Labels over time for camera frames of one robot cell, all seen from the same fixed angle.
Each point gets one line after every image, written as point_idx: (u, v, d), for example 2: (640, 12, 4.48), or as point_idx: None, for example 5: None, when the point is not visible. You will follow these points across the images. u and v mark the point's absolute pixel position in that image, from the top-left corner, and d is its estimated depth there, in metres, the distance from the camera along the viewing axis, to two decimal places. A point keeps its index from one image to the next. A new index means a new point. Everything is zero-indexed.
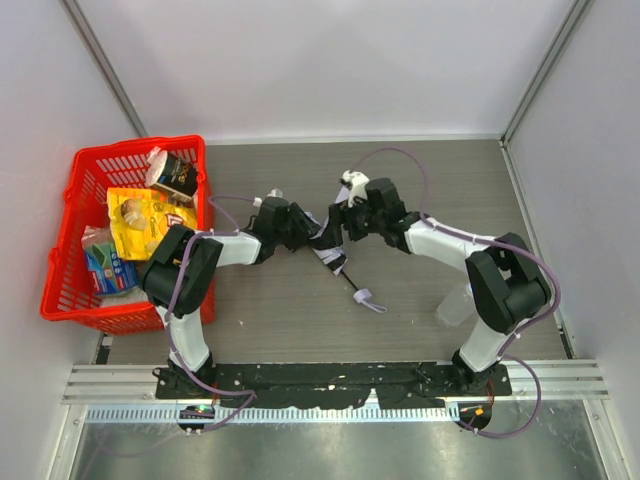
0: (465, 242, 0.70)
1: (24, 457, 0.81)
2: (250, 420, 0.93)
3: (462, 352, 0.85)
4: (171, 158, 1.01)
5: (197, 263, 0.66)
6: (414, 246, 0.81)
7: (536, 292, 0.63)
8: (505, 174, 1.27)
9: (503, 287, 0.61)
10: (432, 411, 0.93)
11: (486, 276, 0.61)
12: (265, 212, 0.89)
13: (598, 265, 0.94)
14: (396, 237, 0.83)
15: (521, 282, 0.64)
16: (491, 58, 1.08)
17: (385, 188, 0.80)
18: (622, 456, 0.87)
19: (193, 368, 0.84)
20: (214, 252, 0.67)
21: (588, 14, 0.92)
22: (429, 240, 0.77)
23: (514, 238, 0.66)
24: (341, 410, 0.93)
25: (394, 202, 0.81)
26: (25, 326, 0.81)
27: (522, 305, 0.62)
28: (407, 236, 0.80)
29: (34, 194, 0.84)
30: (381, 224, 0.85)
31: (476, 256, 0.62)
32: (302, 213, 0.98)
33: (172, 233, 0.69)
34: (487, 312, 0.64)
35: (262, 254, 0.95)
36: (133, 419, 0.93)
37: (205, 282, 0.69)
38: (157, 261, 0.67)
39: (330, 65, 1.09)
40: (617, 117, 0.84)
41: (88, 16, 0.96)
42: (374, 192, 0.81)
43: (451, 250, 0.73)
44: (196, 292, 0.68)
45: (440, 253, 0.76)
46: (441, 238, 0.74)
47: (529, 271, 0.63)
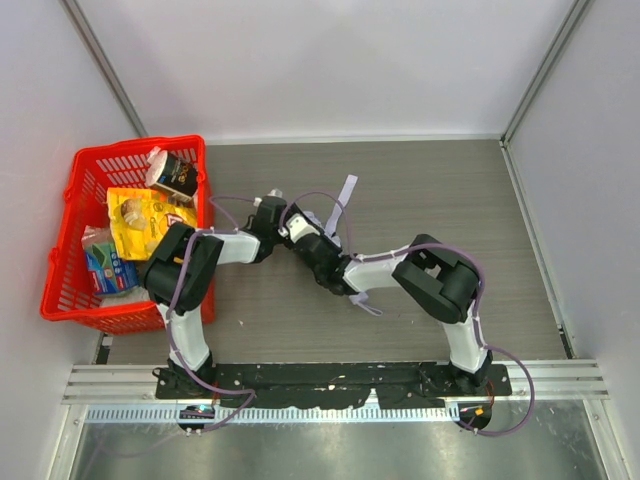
0: (388, 259, 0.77)
1: (24, 457, 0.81)
2: (251, 420, 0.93)
3: (454, 360, 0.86)
4: (172, 158, 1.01)
5: (200, 259, 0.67)
6: (358, 285, 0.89)
7: (466, 275, 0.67)
8: (505, 174, 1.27)
9: (432, 280, 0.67)
10: (432, 411, 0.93)
11: (413, 279, 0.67)
12: (263, 212, 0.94)
13: (598, 266, 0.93)
14: (339, 285, 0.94)
15: (448, 271, 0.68)
16: (491, 57, 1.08)
17: (312, 245, 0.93)
18: (622, 456, 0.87)
19: (193, 368, 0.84)
20: (216, 248, 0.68)
21: (588, 14, 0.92)
22: (363, 271, 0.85)
23: (426, 237, 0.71)
24: (341, 410, 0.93)
25: (326, 256, 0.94)
26: (25, 327, 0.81)
27: (458, 291, 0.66)
28: (349, 278, 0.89)
29: (34, 194, 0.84)
30: (323, 278, 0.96)
31: (400, 268, 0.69)
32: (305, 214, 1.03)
33: (174, 231, 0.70)
34: (438, 313, 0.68)
35: (259, 252, 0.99)
36: (133, 419, 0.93)
37: (206, 279, 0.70)
38: (161, 258, 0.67)
39: (329, 65, 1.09)
40: (618, 117, 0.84)
41: (88, 16, 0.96)
42: (305, 251, 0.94)
43: (382, 271, 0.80)
44: (198, 290, 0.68)
45: (378, 281, 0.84)
46: (370, 266, 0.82)
47: (450, 258, 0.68)
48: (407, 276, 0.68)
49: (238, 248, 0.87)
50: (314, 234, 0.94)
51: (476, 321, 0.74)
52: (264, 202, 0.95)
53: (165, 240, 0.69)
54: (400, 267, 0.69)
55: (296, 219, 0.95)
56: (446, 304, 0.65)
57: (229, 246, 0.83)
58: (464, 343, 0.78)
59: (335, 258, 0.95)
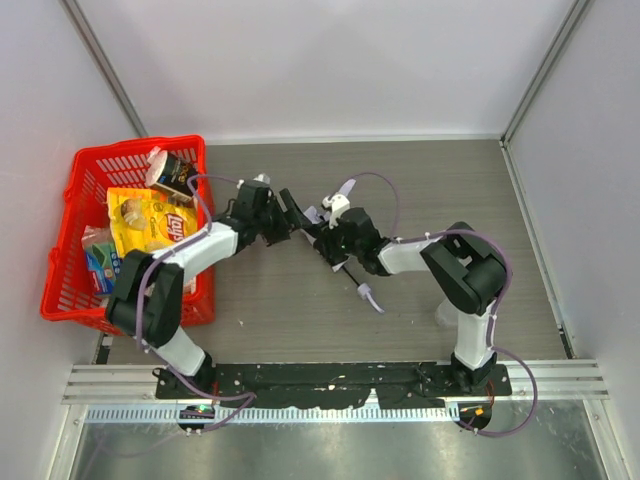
0: (423, 241, 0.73)
1: (25, 457, 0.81)
2: (250, 420, 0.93)
3: (457, 354, 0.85)
4: (171, 158, 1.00)
5: (157, 300, 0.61)
6: (390, 265, 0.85)
7: (496, 270, 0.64)
8: (505, 174, 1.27)
9: (458, 266, 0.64)
10: (432, 411, 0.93)
11: (439, 261, 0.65)
12: (244, 194, 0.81)
13: (598, 266, 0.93)
14: (373, 264, 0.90)
15: (479, 261, 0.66)
16: (491, 58, 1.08)
17: (360, 219, 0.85)
18: (622, 456, 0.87)
19: (190, 372, 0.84)
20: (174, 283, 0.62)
21: (588, 14, 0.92)
22: (397, 253, 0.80)
23: (463, 225, 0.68)
24: (341, 410, 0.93)
25: (369, 232, 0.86)
26: (25, 327, 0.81)
27: (484, 284, 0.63)
28: (383, 258, 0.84)
29: (34, 194, 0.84)
30: (359, 252, 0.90)
31: (430, 247, 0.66)
32: (292, 201, 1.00)
33: (128, 264, 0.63)
34: (457, 300, 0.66)
35: (241, 239, 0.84)
36: (133, 419, 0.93)
37: (173, 307, 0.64)
38: (121, 298, 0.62)
39: (330, 64, 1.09)
40: (618, 117, 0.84)
41: (88, 16, 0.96)
42: (349, 223, 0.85)
43: (414, 254, 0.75)
44: (163, 328, 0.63)
45: (411, 264, 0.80)
46: (403, 248, 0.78)
47: (482, 249, 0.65)
48: (433, 256, 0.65)
49: (210, 253, 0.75)
50: (362, 212, 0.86)
51: (492, 318, 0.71)
52: (243, 185, 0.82)
53: (121, 276, 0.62)
54: (429, 246, 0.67)
55: (338, 195, 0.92)
56: (468, 295, 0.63)
57: (197, 257, 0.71)
58: (471, 339, 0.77)
59: (379, 236, 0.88)
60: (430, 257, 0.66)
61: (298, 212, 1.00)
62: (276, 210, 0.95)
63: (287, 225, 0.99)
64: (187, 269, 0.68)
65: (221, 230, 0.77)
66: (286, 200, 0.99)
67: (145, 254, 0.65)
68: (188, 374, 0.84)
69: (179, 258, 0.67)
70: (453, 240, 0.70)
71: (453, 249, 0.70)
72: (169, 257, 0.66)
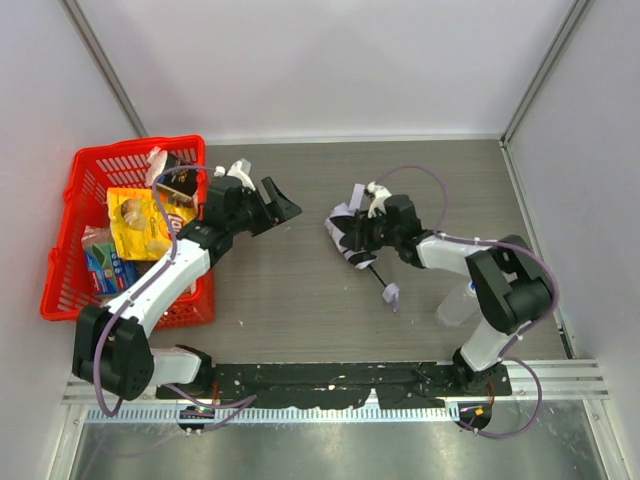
0: (467, 244, 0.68)
1: (25, 457, 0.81)
2: (251, 420, 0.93)
3: (464, 350, 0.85)
4: (172, 158, 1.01)
5: (116, 363, 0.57)
6: (426, 259, 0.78)
7: (540, 293, 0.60)
8: (505, 174, 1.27)
9: (501, 282, 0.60)
10: (432, 411, 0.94)
11: (484, 272, 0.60)
12: (213, 198, 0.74)
13: (598, 266, 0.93)
14: (409, 253, 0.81)
15: (526, 281, 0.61)
16: (491, 58, 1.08)
17: (403, 205, 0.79)
18: (622, 456, 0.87)
19: (189, 378, 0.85)
20: (129, 345, 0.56)
21: (588, 14, 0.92)
22: (436, 248, 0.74)
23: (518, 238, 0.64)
24: (341, 410, 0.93)
25: (411, 221, 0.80)
26: (25, 327, 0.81)
27: (524, 305, 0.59)
28: (418, 250, 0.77)
29: (34, 194, 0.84)
30: (396, 240, 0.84)
31: (477, 254, 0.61)
32: (276, 191, 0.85)
33: (84, 323, 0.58)
34: (491, 317, 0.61)
35: (215, 249, 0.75)
36: (133, 419, 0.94)
37: (139, 363, 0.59)
38: (84, 359, 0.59)
39: (330, 64, 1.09)
40: (618, 117, 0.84)
41: (87, 15, 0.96)
42: (393, 208, 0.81)
43: (455, 255, 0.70)
44: (132, 385, 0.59)
45: (450, 265, 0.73)
46: (446, 247, 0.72)
47: (531, 270, 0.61)
48: (475, 263, 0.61)
49: (178, 283, 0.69)
50: (408, 197, 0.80)
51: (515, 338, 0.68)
52: (211, 188, 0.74)
53: (80, 336, 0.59)
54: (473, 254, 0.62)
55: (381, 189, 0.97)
56: (506, 313, 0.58)
57: (162, 296, 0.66)
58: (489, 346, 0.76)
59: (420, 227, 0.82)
60: (474, 265, 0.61)
61: (282, 203, 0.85)
62: (256, 205, 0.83)
63: (270, 219, 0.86)
64: (150, 315, 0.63)
65: (188, 254, 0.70)
66: (268, 190, 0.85)
67: (102, 309, 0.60)
68: (186, 382, 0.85)
69: (138, 308, 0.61)
70: (503, 253, 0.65)
71: (501, 263, 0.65)
72: (127, 310, 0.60)
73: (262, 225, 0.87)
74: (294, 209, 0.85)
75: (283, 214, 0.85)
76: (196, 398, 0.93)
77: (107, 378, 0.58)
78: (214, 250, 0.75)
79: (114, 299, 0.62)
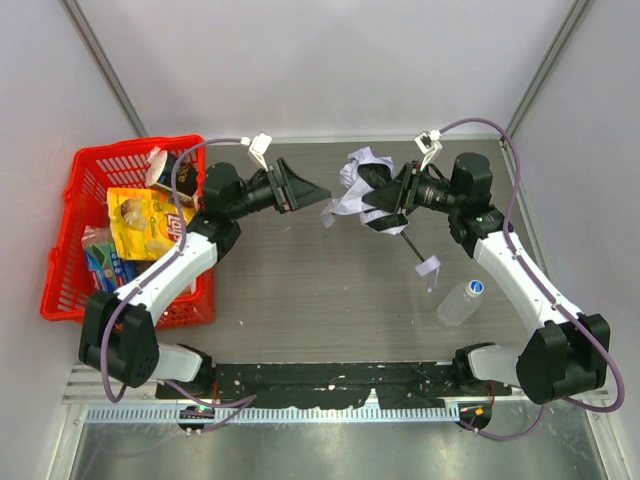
0: (543, 299, 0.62)
1: (25, 457, 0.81)
2: (251, 420, 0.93)
3: (468, 353, 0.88)
4: (172, 158, 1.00)
5: (124, 350, 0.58)
6: (480, 254, 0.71)
7: (586, 382, 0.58)
8: (505, 174, 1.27)
9: (560, 367, 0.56)
10: (432, 411, 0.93)
11: (550, 357, 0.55)
12: (208, 195, 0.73)
13: (596, 266, 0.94)
14: (464, 232, 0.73)
15: (581, 357, 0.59)
16: (491, 58, 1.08)
17: (479, 174, 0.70)
18: (622, 456, 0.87)
19: (189, 378, 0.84)
20: (137, 333, 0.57)
21: (588, 14, 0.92)
22: (499, 264, 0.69)
23: (601, 323, 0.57)
24: (341, 410, 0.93)
25: (480, 194, 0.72)
26: (25, 326, 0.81)
27: (564, 386, 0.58)
28: (478, 243, 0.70)
29: (34, 194, 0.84)
30: (454, 213, 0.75)
31: (556, 338, 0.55)
32: (288, 173, 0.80)
33: (91, 308, 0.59)
34: (527, 381, 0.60)
35: (222, 243, 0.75)
36: (133, 419, 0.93)
37: (145, 351, 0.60)
38: (90, 344, 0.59)
39: (331, 64, 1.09)
40: (618, 117, 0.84)
41: (87, 15, 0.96)
42: (465, 174, 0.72)
43: (522, 296, 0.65)
44: (137, 373, 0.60)
45: (508, 286, 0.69)
46: (515, 275, 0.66)
47: (595, 363, 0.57)
48: (550, 347, 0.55)
49: (186, 275, 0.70)
50: (488, 166, 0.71)
51: None
52: (205, 185, 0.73)
53: (87, 322, 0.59)
54: (549, 330, 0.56)
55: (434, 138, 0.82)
56: (542, 393, 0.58)
57: (170, 286, 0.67)
58: (500, 366, 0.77)
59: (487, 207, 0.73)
60: (543, 347, 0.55)
61: (291, 189, 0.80)
62: (266, 188, 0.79)
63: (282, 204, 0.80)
64: (158, 303, 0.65)
65: (195, 246, 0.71)
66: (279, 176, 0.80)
67: (110, 295, 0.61)
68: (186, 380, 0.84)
69: (146, 295, 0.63)
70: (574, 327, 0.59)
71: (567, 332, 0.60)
72: (135, 297, 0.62)
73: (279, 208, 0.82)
74: (313, 194, 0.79)
75: (293, 202, 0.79)
76: (197, 398, 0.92)
77: (113, 364, 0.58)
78: (222, 243, 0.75)
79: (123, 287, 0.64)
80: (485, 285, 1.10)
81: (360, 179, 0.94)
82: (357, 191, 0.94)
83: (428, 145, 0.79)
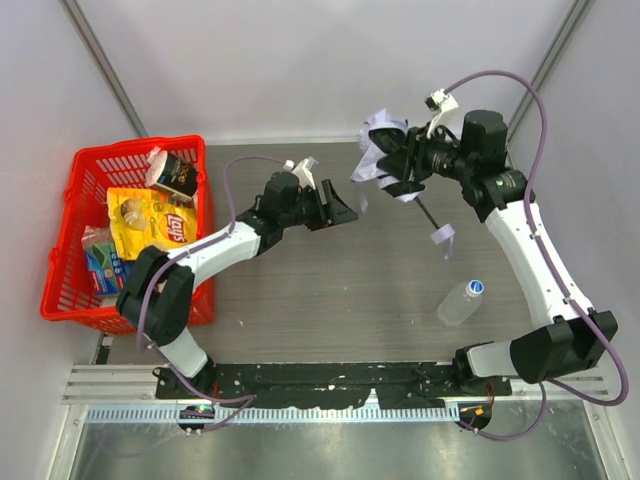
0: (554, 291, 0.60)
1: (25, 457, 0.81)
2: (250, 420, 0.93)
3: (468, 353, 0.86)
4: (171, 158, 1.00)
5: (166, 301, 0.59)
6: (494, 225, 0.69)
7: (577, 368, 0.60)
8: None
9: (558, 359, 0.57)
10: (432, 411, 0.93)
11: (552, 350, 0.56)
12: (270, 194, 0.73)
13: (596, 266, 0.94)
14: (480, 193, 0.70)
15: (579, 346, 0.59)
16: (490, 58, 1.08)
17: (490, 127, 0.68)
18: (622, 456, 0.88)
19: (190, 374, 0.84)
20: (179, 288, 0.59)
21: (588, 14, 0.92)
22: (511, 241, 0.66)
23: (608, 318, 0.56)
24: (341, 410, 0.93)
25: (493, 150, 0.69)
26: (25, 327, 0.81)
27: (555, 369, 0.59)
28: (494, 214, 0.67)
29: (34, 194, 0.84)
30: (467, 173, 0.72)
31: (561, 335, 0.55)
32: (331, 194, 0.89)
33: (142, 260, 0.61)
34: (524, 361, 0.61)
35: (265, 241, 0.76)
36: (133, 419, 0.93)
37: (181, 312, 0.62)
38: (131, 293, 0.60)
39: (331, 63, 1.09)
40: (619, 117, 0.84)
41: (87, 16, 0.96)
42: (476, 128, 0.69)
43: (532, 280, 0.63)
44: (166, 331, 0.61)
45: (518, 264, 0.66)
46: (529, 255, 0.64)
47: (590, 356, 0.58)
48: (555, 344, 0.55)
49: (226, 258, 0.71)
50: (500, 118, 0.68)
51: None
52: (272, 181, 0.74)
53: (134, 270, 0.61)
54: (558, 326, 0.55)
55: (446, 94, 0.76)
56: (538, 373, 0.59)
57: (213, 262, 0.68)
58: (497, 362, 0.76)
59: (499, 164, 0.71)
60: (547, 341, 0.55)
61: (335, 205, 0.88)
62: (311, 203, 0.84)
63: (323, 219, 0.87)
64: (200, 273, 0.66)
65: (243, 232, 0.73)
66: (325, 192, 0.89)
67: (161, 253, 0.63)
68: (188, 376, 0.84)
69: (193, 261, 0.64)
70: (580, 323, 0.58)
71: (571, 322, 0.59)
72: (183, 259, 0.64)
73: (316, 222, 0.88)
74: (348, 214, 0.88)
75: (335, 217, 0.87)
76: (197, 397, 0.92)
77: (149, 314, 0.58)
78: (264, 240, 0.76)
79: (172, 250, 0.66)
80: (485, 285, 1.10)
81: (374, 144, 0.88)
82: (370, 157, 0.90)
83: (434, 108, 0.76)
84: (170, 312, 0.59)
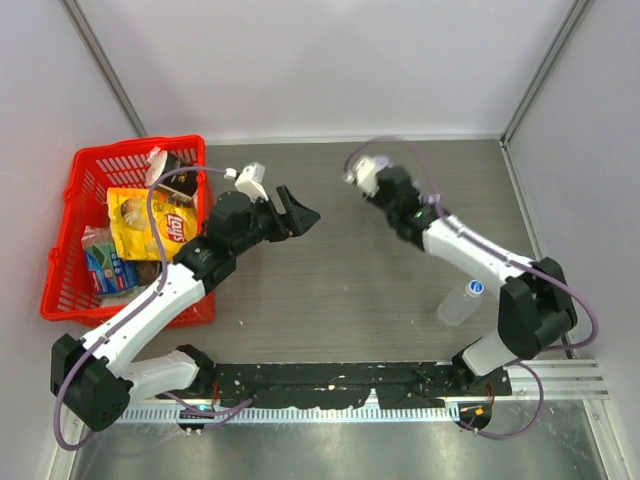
0: (497, 261, 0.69)
1: (24, 457, 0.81)
2: (251, 420, 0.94)
3: (465, 353, 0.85)
4: (171, 158, 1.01)
5: (85, 399, 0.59)
6: (433, 246, 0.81)
7: (566, 320, 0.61)
8: (505, 174, 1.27)
9: (535, 316, 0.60)
10: (431, 411, 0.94)
11: (521, 308, 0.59)
12: (215, 220, 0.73)
13: (597, 265, 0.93)
14: (409, 231, 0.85)
15: (549, 306, 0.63)
16: (490, 58, 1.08)
17: (398, 179, 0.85)
18: (622, 456, 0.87)
19: (183, 385, 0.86)
20: (95, 388, 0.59)
21: (588, 14, 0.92)
22: (450, 246, 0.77)
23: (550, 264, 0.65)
24: (341, 410, 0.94)
25: (407, 194, 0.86)
26: (25, 326, 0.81)
27: (548, 334, 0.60)
28: (426, 236, 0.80)
29: (33, 193, 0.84)
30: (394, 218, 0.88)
31: (514, 289, 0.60)
32: (290, 201, 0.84)
33: (59, 354, 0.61)
34: (514, 342, 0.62)
35: (212, 273, 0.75)
36: (133, 419, 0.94)
37: (109, 401, 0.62)
38: (58, 385, 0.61)
39: (331, 63, 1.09)
40: (617, 117, 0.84)
41: (87, 15, 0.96)
42: (389, 181, 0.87)
43: (478, 264, 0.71)
44: (100, 417, 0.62)
45: (461, 261, 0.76)
46: (464, 250, 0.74)
47: (561, 301, 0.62)
48: (519, 297, 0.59)
49: (163, 316, 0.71)
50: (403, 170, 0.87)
51: None
52: (216, 209, 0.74)
53: (53, 365, 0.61)
54: (512, 285, 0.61)
55: (362, 162, 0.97)
56: (534, 345, 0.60)
57: (141, 332, 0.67)
58: (494, 354, 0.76)
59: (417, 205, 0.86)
60: (511, 301, 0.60)
61: (296, 214, 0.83)
62: (268, 217, 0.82)
63: (282, 231, 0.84)
64: (125, 353, 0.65)
65: (177, 283, 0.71)
66: (282, 197, 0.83)
67: (78, 342, 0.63)
68: (182, 386, 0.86)
69: (111, 347, 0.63)
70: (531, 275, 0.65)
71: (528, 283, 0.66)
72: (100, 347, 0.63)
73: (277, 235, 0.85)
74: (311, 217, 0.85)
75: (296, 226, 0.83)
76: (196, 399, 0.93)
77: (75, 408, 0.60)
78: (211, 275, 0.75)
79: (91, 332, 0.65)
80: None
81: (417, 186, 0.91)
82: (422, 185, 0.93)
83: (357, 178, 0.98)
84: (94, 405, 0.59)
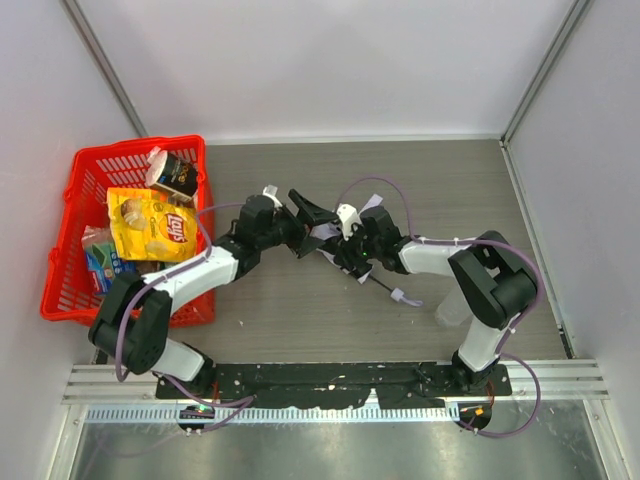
0: (449, 246, 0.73)
1: (25, 456, 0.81)
2: (251, 420, 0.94)
3: (461, 353, 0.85)
4: (171, 158, 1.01)
5: (138, 331, 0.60)
6: (409, 264, 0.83)
7: (525, 285, 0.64)
8: (505, 174, 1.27)
9: (485, 277, 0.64)
10: (432, 411, 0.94)
11: (467, 268, 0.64)
12: (246, 218, 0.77)
13: (597, 265, 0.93)
14: (392, 261, 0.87)
15: (508, 276, 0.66)
16: (491, 58, 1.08)
17: (377, 215, 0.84)
18: (622, 456, 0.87)
19: (186, 378, 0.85)
20: (157, 313, 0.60)
21: (587, 14, 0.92)
22: (420, 255, 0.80)
23: (495, 235, 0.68)
24: (341, 410, 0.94)
25: (388, 228, 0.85)
26: (25, 326, 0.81)
27: (505, 293, 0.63)
28: (401, 257, 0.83)
29: (34, 194, 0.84)
30: (377, 248, 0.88)
31: (459, 254, 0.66)
32: (303, 201, 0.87)
33: (118, 285, 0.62)
34: (481, 312, 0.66)
35: (242, 264, 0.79)
36: (133, 419, 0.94)
37: (156, 339, 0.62)
38: (107, 319, 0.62)
39: (331, 64, 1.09)
40: (616, 117, 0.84)
41: (87, 16, 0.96)
42: (368, 219, 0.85)
43: (439, 257, 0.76)
44: (142, 358, 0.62)
45: (433, 267, 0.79)
46: (428, 250, 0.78)
47: (514, 264, 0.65)
48: (461, 261, 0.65)
49: (207, 281, 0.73)
50: (379, 207, 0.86)
51: (508, 331, 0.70)
52: (247, 207, 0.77)
53: (110, 297, 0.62)
54: (460, 254, 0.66)
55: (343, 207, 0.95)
56: (492, 305, 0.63)
57: (189, 286, 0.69)
58: (481, 346, 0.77)
59: (398, 233, 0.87)
60: (458, 266, 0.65)
61: (309, 209, 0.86)
62: (287, 222, 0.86)
63: (301, 228, 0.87)
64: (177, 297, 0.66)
65: (221, 257, 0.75)
66: (295, 200, 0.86)
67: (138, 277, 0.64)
68: (187, 379, 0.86)
69: (170, 285, 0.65)
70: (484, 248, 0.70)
71: (483, 257, 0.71)
72: (160, 283, 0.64)
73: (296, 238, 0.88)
74: (326, 214, 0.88)
75: (312, 219, 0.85)
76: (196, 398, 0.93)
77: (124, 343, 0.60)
78: (242, 265, 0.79)
79: (150, 274, 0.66)
80: None
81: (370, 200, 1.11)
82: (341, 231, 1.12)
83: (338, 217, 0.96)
84: (146, 339, 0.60)
